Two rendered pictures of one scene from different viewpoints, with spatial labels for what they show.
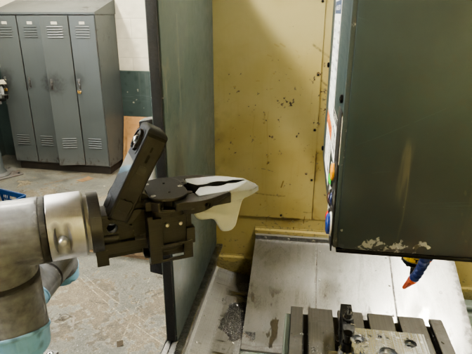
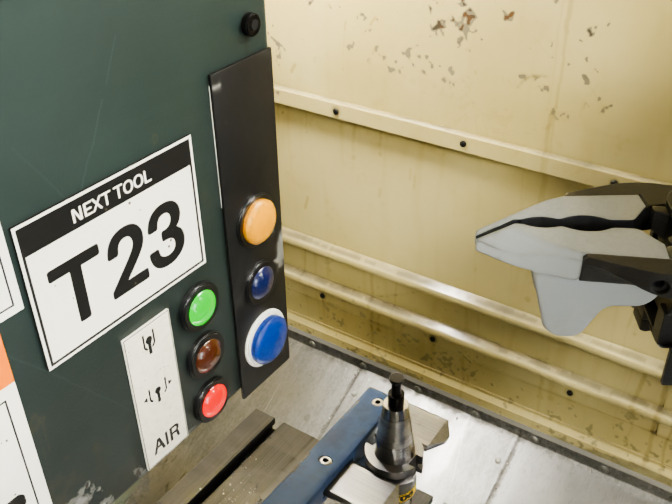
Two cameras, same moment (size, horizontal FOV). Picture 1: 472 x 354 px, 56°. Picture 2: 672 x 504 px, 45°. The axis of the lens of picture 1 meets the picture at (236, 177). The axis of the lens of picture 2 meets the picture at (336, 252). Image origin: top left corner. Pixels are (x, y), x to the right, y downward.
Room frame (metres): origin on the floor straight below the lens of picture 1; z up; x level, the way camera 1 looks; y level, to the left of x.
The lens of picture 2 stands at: (0.90, 0.06, 1.88)
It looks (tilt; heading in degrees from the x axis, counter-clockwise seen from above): 33 degrees down; 206
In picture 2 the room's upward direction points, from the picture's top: 1 degrees counter-clockwise
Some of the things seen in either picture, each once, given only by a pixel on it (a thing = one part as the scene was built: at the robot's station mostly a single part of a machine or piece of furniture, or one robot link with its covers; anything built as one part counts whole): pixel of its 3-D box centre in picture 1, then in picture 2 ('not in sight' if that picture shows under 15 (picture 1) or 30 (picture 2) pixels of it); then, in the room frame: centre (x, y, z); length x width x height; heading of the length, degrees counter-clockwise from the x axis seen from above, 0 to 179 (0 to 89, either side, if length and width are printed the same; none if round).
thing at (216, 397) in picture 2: not in sight; (213, 399); (0.63, -0.14, 1.56); 0.02 x 0.01 x 0.02; 171
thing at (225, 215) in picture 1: (228, 208); (556, 254); (0.51, 0.01, 1.63); 0.09 x 0.03 x 0.06; 111
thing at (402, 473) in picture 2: not in sight; (393, 458); (0.33, -0.15, 1.21); 0.06 x 0.06 x 0.03
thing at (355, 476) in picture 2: not in sight; (366, 492); (0.38, -0.16, 1.21); 0.07 x 0.05 x 0.01; 81
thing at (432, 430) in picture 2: not in sight; (418, 427); (0.27, -0.14, 1.21); 0.07 x 0.05 x 0.01; 81
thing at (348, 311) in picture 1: (346, 326); not in sight; (1.11, -0.33, 0.97); 0.13 x 0.03 x 0.15; 171
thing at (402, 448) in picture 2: not in sight; (395, 427); (0.33, -0.15, 1.26); 0.04 x 0.04 x 0.07
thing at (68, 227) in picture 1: (70, 226); not in sight; (0.46, 0.19, 1.63); 0.08 x 0.05 x 0.08; 21
